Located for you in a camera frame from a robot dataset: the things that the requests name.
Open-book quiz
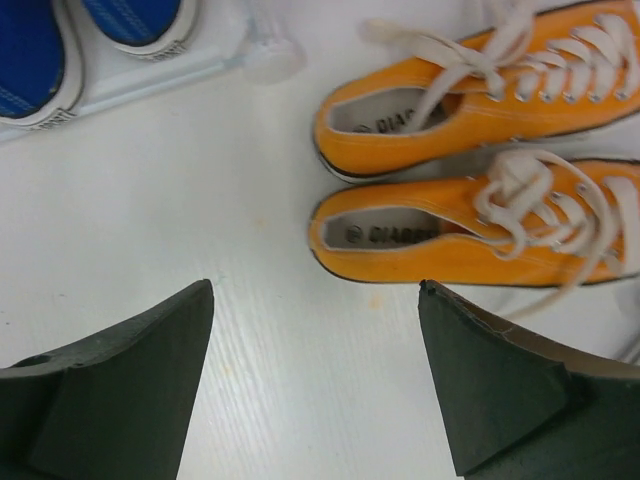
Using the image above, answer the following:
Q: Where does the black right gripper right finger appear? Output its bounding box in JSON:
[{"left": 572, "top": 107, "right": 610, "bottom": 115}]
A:
[{"left": 418, "top": 280, "right": 639, "bottom": 479}]

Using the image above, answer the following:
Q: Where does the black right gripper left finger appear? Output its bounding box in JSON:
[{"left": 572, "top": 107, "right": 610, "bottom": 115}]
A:
[{"left": 1, "top": 279, "right": 214, "bottom": 479}]

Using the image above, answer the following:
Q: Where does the orange canvas sneaker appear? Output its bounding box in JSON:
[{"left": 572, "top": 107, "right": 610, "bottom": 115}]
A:
[
  {"left": 313, "top": 1, "right": 639, "bottom": 182},
  {"left": 308, "top": 149, "right": 639, "bottom": 320}
]

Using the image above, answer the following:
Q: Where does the blue canvas sneaker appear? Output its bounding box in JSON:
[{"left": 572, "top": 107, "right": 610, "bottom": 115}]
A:
[
  {"left": 1, "top": 1, "right": 85, "bottom": 130},
  {"left": 82, "top": 0, "right": 201, "bottom": 61}
]

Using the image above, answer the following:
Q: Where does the white plastic shoe cabinet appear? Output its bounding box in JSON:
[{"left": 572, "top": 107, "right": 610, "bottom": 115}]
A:
[{"left": 1, "top": 1, "right": 304, "bottom": 140}]

